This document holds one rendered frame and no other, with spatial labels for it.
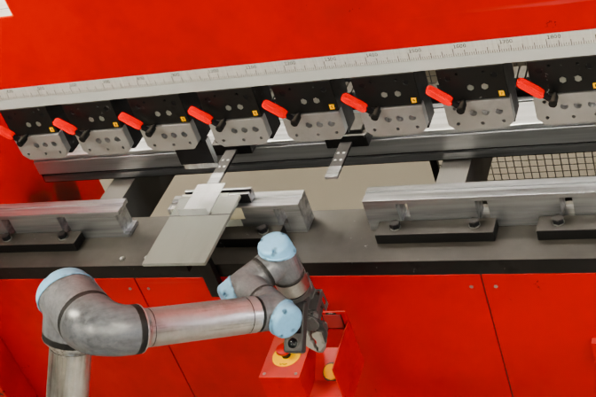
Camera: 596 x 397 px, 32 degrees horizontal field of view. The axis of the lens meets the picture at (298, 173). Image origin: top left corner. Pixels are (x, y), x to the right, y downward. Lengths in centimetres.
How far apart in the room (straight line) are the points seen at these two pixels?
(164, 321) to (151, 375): 122
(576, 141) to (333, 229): 65
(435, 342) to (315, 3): 95
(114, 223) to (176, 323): 100
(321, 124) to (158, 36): 44
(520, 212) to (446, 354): 45
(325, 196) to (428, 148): 161
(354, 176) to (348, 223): 171
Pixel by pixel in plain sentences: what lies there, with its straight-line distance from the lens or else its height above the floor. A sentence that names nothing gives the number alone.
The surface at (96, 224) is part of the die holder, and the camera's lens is 305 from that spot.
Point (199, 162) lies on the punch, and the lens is 276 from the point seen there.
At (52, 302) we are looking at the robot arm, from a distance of 209.
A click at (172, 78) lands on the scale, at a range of 258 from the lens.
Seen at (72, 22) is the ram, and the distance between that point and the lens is 262.
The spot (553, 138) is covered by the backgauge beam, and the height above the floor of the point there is 94.
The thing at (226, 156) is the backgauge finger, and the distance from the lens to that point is 294.
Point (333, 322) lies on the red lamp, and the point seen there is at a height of 81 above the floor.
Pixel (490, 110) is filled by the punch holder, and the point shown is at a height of 123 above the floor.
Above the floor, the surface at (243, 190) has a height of 99.
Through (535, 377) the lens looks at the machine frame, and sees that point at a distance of 279.
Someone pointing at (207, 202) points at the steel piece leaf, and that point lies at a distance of 279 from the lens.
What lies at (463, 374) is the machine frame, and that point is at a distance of 283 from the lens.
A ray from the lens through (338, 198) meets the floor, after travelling 436.
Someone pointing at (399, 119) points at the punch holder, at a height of 121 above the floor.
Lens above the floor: 252
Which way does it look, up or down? 33 degrees down
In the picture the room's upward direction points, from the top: 20 degrees counter-clockwise
